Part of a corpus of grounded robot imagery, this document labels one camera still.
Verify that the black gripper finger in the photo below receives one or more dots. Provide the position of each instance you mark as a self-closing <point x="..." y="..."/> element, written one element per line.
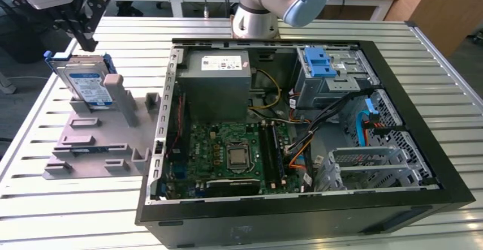
<point x="100" y="4"/>
<point x="70" y="23"/>

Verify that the hard disk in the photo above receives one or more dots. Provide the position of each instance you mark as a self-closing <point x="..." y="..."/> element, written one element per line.
<point x="89" y="88"/>

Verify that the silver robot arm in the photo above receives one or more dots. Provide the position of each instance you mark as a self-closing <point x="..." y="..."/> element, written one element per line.
<point x="257" y="21"/>

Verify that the metal disk bay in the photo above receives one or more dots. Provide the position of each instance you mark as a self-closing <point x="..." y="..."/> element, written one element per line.
<point x="377" y="151"/>

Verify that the black chair base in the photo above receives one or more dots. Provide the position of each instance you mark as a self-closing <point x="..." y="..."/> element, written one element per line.
<point x="130" y="9"/>

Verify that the black mesh bin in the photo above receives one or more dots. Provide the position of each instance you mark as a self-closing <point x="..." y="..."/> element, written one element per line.
<point x="24" y="40"/>

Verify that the white metal stand foot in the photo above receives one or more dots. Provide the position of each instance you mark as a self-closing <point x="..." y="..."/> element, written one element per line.
<point x="8" y="86"/>

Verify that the grey parts rack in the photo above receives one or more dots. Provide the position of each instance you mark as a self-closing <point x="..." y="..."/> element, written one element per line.
<point x="102" y="137"/>

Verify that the grey power supply unit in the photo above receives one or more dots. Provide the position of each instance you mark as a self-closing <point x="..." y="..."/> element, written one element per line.
<point x="216" y="97"/>

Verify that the green motherboard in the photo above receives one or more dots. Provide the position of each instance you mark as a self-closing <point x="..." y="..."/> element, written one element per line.
<point x="204" y="159"/>

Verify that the CPU socket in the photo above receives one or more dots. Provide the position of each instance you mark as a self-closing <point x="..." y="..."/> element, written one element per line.
<point x="238" y="144"/>

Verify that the blue plastic drive latch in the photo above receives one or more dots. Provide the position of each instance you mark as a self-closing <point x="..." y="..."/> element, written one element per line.
<point x="320" y="63"/>

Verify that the silver CPU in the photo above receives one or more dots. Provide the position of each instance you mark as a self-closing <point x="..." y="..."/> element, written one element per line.
<point x="238" y="157"/>

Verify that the metal drive cage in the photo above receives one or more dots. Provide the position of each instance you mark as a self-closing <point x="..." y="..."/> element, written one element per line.
<point x="321" y="91"/>

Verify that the black RAM slot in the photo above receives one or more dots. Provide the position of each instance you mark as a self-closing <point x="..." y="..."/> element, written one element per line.
<point x="268" y="154"/>

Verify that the black graphics card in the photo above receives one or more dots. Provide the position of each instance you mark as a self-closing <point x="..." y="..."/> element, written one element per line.
<point x="233" y="187"/>

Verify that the dark RAM stick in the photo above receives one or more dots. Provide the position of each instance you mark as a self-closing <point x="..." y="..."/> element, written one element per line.
<point x="281" y="159"/>

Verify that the black PC case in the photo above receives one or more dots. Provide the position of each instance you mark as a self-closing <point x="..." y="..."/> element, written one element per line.
<point x="265" y="224"/>

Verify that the wooden cabinet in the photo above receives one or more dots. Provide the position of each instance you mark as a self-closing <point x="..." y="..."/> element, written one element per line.
<point x="445" y="6"/>

